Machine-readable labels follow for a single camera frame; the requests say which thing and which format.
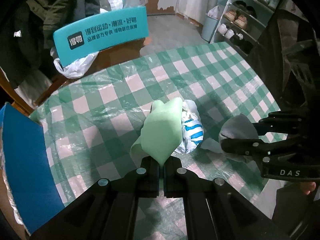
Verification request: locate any grey knit cloth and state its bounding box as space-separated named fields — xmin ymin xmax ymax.
xmin=219 ymin=113 xmax=259 ymax=164

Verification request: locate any blue striped white sock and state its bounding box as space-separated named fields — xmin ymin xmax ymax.
xmin=175 ymin=100 xmax=204 ymax=154

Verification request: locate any light green cloth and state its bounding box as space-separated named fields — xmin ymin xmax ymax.
xmin=130 ymin=98 xmax=183 ymax=170

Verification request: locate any right hand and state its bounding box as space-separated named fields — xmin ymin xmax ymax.
xmin=300 ymin=182 xmax=316 ymax=195

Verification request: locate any green checkered tablecloth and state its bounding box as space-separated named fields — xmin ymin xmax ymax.
xmin=31 ymin=42 xmax=279 ymax=206

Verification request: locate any blue cardboard storage box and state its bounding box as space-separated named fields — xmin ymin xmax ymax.
xmin=1 ymin=103 xmax=65 ymax=233

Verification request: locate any light blue trash bin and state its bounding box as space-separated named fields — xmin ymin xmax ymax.
xmin=201 ymin=15 xmax=219 ymax=42

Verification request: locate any white shoe rack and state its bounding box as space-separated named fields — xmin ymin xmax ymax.
xmin=211 ymin=0 xmax=280 ymax=58

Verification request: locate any white plastic bag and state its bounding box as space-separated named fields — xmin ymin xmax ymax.
xmin=50 ymin=47 xmax=99 ymax=79

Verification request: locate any brown cardboard shipping box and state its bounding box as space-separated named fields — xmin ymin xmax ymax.
xmin=35 ymin=37 xmax=152 ymax=106

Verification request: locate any teal printed box flap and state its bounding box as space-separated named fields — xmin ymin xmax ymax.
xmin=53 ymin=6 xmax=149 ymax=67

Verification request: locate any dark hanging jacket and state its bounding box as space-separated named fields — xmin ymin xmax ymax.
xmin=1 ymin=0 xmax=100 ymax=89

